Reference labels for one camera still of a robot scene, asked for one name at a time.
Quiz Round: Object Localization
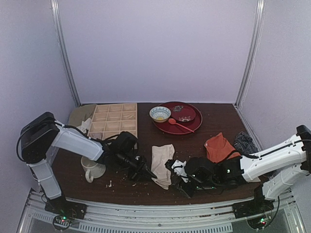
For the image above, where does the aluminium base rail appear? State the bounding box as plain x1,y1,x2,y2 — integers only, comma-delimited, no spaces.
17,189,308,233

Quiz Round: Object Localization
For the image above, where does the olive cloth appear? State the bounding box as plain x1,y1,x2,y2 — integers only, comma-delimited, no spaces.
68,104,97,133

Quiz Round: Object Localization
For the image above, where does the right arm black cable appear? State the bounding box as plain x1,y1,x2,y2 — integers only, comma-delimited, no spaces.
223,150,260,162

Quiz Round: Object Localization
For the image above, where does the round red tray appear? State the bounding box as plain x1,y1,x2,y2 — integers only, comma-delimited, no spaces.
153,101,203,135

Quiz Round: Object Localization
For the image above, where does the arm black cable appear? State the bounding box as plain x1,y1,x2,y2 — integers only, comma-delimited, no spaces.
223,150,260,162
16,121,122,162

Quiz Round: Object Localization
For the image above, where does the blue patterned bowl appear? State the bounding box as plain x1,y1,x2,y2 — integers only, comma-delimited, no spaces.
149,106,171,123

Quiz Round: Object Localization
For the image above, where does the striped dark underwear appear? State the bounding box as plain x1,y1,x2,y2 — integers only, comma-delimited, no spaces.
234,132,259,154

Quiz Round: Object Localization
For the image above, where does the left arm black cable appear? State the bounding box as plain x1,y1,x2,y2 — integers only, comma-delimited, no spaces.
16,121,122,162

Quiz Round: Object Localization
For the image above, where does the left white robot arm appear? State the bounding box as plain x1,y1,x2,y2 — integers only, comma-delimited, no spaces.
16,112,157,200

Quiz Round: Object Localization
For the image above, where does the right aluminium frame post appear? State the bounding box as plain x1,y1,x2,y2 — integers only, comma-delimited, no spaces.
235,0,266,108

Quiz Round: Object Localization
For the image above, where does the wooden compartment tray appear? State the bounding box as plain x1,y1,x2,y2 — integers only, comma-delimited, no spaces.
88,103,138,140

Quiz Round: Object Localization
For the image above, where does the left aluminium frame post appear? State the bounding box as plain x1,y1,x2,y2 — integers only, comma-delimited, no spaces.
50,0,81,107

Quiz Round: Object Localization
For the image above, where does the orange underwear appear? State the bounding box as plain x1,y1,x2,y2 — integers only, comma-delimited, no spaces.
204,133,241,163

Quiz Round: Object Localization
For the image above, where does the red floral small plate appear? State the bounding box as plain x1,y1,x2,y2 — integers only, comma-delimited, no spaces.
170,105,196,122

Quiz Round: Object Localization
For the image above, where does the aluminium frame post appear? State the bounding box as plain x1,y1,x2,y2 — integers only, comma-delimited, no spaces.
50,0,81,107
235,0,266,108

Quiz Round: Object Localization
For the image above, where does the white ceramic mug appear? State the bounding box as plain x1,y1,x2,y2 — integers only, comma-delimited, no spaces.
81,156,106,183

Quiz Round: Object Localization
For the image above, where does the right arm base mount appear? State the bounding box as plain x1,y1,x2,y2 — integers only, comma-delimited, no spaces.
232,196,274,219

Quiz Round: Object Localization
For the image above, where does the red plastic spoon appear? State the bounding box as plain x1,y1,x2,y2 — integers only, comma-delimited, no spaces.
168,118,195,133

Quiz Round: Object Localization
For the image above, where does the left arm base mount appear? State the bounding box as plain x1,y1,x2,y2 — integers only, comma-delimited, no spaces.
45,195,87,219

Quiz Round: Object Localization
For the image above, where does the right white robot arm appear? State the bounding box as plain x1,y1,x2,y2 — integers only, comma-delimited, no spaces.
165,125,311,202

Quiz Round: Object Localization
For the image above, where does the beige underwear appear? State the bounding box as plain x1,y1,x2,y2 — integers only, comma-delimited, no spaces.
151,144,175,190

